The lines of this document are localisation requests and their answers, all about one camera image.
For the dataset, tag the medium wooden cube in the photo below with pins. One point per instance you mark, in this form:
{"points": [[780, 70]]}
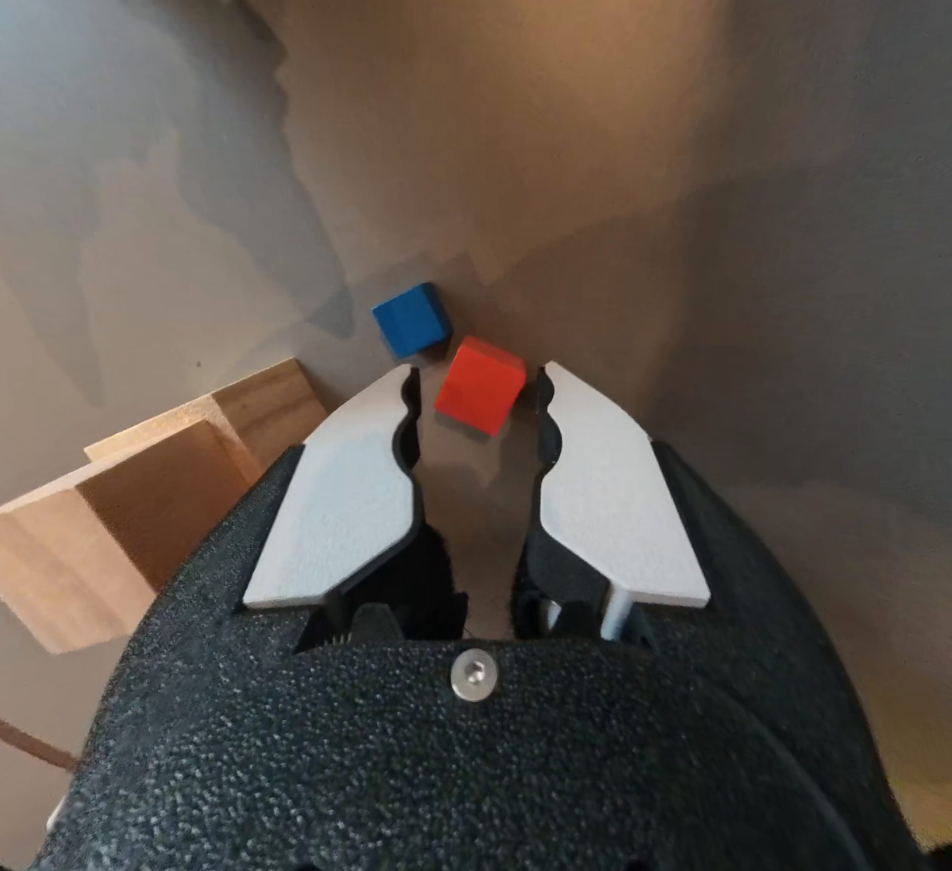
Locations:
{"points": [[253, 417]]}

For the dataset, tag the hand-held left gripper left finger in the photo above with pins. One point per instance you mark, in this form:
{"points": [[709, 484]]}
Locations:
{"points": [[335, 514]]}

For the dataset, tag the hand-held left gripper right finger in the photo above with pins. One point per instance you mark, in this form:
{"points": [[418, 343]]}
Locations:
{"points": [[618, 507]]}

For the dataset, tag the tiny blue cube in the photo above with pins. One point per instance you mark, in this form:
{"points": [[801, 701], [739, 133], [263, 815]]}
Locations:
{"points": [[409, 321]]}

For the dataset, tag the large wooden cube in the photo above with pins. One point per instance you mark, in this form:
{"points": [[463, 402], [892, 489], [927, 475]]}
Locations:
{"points": [[104, 544]]}

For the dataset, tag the small red cube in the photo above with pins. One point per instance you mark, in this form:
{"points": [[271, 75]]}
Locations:
{"points": [[479, 386]]}

